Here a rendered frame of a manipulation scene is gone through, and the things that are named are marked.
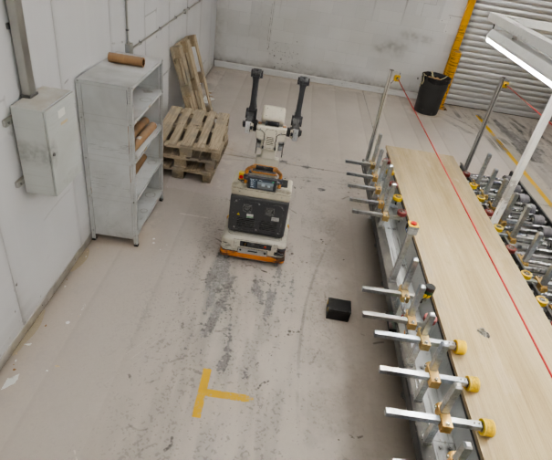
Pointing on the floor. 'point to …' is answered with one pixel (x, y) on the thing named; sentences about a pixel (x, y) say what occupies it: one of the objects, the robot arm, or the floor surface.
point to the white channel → (517, 26)
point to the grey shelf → (119, 77)
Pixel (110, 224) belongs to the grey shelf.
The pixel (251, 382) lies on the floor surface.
